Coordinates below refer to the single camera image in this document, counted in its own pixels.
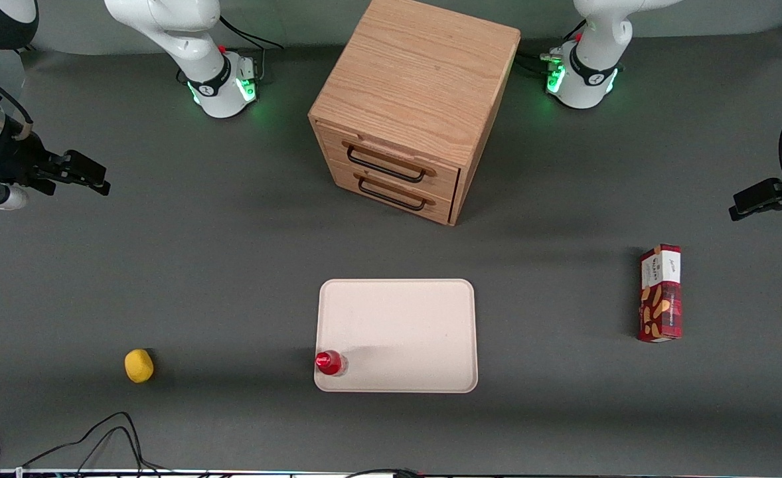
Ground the wooden drawer with handle notch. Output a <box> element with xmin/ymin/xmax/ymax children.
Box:
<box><xmin>328</xmin><ymin>161</ymin><xmax>459</xmax><ymax>226</ymax></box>
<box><xmin>315</xmin><ymin>121</ymin><xmax>463</xmax><ymax>200</ymax></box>

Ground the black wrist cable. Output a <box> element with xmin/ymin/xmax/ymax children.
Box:
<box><xmin>0</xmin><ymin>62</ymin><xmax>35</xmax><ymax>141</ymax></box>

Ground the red drink bottle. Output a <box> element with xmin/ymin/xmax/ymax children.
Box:
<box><xmin>315</xmin><ymin>349</ymin><xmax>349</xmax><ymax>378</ymax></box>

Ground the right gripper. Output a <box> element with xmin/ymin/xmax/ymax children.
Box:
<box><xmin>0</xmin><ymin>131</ymin><xmax>112</xmax><ymax>213</ymax></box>

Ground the cream plastic tray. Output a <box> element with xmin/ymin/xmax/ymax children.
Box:
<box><xmin>313</xmin><ymin>278</ymin><xmax>479</xmax><ymax>394</ymax></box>

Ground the black base cable bundle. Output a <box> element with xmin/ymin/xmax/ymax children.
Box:
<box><xmin>514</xmin><ymin>19</ymin><xmax>586</xmax><ymax>75</ymax></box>
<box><xmin>217</xmin><ymin>16</ymin><xmax>286</xmax><ymax>86</ymax></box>

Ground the red snack box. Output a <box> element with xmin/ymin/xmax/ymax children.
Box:
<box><xmin>636</xmin><ymin>243</ymin><xmax>684</xmax><ymax>344</ymax></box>

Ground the wooden drawer cabinet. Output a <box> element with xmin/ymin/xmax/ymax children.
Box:
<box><xmin>307</xmin><ymin>0</ymin><xmax>522</xmax><ymax>227</ymax></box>

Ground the black metal drawer handle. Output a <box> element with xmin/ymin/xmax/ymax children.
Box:
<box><xmin>346</xmin><ymin>144</ymin><xmax>427</xmax><ymax>185</ymax></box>
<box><xmin>357</xmin><ymin>175</ymin><xmax>428</xmax><ymax>212</ymax></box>

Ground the yellow lemon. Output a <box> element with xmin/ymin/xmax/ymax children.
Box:
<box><xmin>123</xmin><ymin>348</ymin><xmax>155</xmax><ymax>384</ymax></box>

